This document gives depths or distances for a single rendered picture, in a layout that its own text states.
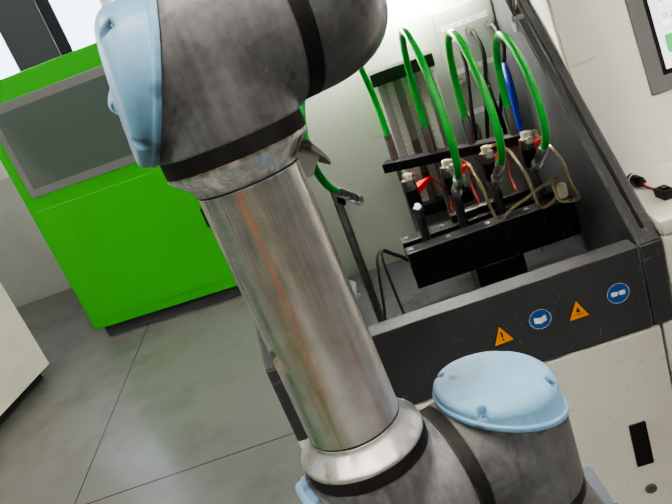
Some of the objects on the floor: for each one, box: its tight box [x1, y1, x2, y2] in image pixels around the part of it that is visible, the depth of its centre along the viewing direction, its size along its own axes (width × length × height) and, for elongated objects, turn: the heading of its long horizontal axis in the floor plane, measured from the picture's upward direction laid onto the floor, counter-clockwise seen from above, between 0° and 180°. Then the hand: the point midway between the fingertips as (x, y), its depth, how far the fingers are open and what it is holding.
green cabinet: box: [0, 43, 242, 336], centre depth 416 cm, size 105×81×162 cm
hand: (310, 164), depth 114 cm, fingers open, 7 cm apart
